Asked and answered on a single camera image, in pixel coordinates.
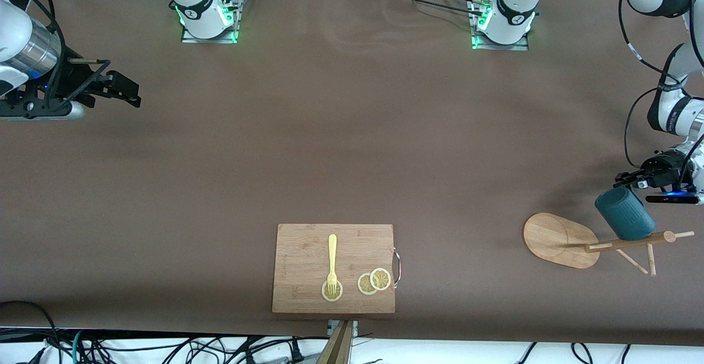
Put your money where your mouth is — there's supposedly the teal cup with yellow inside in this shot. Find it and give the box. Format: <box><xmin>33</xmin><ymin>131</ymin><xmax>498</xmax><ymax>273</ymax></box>
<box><xmin>594</xmin><ymin>187</ymin><xmax>657</xmax><ymax>241</ymax></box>

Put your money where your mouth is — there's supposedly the wooden cup rack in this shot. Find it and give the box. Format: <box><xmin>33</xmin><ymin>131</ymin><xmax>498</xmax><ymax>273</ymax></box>
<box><xmin>522</xmin><ymin>213</ymin><xmax>695</xmax><ymax>277</ymax></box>

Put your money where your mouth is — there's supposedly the bamboo cutting board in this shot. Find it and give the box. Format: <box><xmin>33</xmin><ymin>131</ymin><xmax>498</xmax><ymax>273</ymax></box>
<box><xmin>272</xmin><ymin>224</ymin><xmax>402</xmax><ymax>315</ymax></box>

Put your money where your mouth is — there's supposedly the yellow plastic fork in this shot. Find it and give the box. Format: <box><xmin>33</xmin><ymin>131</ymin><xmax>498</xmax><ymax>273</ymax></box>
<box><xmin>326</xmin><ymin>234</ymin><xmax>338</xmax><ymax>294</ymax></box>

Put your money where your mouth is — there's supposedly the wooden beam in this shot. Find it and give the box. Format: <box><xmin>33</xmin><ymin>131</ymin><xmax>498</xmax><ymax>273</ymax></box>
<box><xmin>315</xmin><ymin>320</ymin><xmax>353</xmax><ymax>364</ymax></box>

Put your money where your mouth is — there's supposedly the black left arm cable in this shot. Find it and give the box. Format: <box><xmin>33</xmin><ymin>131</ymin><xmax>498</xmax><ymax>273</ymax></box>
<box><xmin>618</xmin><ymin>0</ymin><xmax>704</xmax><ymax>194</ymax></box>

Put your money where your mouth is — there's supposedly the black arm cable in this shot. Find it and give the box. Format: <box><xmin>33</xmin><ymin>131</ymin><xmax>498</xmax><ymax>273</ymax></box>
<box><xmin>618</xmin><ymin>0</ymin><xmax>704</xmax><ymax>194</ymax></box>
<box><xmin>0</xmin><ymin>0</ymin><xmax>111</xmax><ymax>106</ymax></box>

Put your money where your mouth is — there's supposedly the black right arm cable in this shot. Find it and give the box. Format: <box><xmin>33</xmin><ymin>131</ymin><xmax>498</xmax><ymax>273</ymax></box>
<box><xmin>0</xmin><ymin>0</ymin><xmax>111</xmax><ymax>106</ymax></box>

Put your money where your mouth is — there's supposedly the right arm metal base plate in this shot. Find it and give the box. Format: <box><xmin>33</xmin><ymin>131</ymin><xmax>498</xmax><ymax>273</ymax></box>
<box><xmin>180</xmin><ymin>0</ymin><xmax>241</xmax><ymax>45</ymax></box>

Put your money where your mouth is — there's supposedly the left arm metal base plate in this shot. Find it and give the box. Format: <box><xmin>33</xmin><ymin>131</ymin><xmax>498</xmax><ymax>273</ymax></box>
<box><xmin>470</xmin><ymin>0</ymin><xmax>530</xmax><ymax>52</ymax></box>

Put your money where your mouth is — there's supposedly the thick black floor cable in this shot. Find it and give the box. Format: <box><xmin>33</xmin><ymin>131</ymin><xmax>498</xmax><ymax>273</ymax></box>
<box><xmin>0</xmin><ymin>300</ymin><xmax>62</xmax><ymax>364</ymax></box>

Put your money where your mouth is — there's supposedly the green floor cable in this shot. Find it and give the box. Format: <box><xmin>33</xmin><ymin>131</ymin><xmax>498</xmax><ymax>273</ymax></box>
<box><xmin>71</xmin><ymin>329</ymin><xmax>91</xmax><ymax>364</ymax></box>

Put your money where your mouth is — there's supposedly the black base supply cable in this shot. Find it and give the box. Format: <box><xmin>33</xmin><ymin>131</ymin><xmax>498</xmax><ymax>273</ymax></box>
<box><xmin>392</xmin><ymin>0</ymin><xmax>486</xmax><ymax>17</ymax></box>

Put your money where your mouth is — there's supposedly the metal bracket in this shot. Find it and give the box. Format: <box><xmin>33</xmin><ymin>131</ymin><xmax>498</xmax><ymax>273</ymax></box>
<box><xmin>327</xmin><ymin>320</ymin><xmax>359</xmax><ymax>338</ymax></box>

